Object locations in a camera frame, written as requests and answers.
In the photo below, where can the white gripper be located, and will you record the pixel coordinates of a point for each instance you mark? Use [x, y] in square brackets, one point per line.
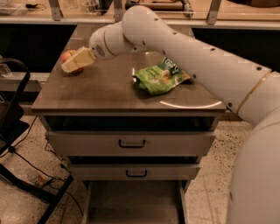
[98, 44]

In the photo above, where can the red apple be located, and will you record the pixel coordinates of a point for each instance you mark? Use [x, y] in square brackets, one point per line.
[68, 64]

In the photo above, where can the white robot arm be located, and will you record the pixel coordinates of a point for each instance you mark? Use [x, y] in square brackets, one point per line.
[250, 90]

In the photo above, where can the grey drawer cabinet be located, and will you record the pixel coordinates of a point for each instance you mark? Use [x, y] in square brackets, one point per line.
[104, 98]

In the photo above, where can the open bottom drawer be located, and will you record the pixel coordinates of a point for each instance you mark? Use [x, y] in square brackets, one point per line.
[135, 202]

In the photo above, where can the green chip bag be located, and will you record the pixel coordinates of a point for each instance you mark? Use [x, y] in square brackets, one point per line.
[161, 78]

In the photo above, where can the plastic water bottle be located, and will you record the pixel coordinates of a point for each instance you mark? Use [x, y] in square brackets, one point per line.
[35, 178]

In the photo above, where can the black chair frame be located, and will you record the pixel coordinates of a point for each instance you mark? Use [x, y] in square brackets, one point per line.
[11, 127]

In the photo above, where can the top drawer with black handle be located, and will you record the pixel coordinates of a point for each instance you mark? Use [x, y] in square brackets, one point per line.
[130, 144]

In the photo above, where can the drawer with black handle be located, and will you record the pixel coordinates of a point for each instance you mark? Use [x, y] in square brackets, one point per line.
[134, 171]
[130, 144]

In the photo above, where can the middle drawer with black handle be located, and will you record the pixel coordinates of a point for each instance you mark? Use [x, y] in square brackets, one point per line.
[134, 171]

